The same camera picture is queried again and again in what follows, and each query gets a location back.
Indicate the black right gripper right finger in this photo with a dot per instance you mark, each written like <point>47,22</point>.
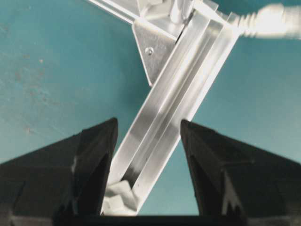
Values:
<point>235,180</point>

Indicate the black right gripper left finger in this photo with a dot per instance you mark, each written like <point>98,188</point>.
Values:
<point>48,186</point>

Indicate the silver metal pin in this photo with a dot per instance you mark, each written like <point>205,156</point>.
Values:
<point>180,10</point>

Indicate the aluminium extrusion frame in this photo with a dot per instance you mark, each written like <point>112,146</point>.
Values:
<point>181,61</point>

